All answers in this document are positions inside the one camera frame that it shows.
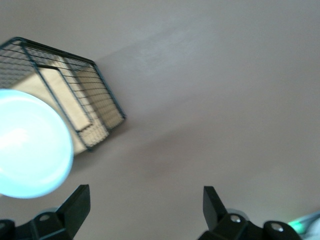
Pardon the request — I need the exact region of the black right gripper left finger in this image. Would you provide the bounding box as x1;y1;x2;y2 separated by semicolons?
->
0;184;91;240

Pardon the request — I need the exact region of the light blue round plate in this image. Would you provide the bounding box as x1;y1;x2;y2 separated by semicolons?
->
0;88;75;200

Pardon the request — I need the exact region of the black wire rack wooden top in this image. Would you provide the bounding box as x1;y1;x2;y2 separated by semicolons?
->
0;36;127;153

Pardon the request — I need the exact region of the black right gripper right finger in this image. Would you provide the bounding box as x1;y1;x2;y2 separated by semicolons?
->
196;185;306;240

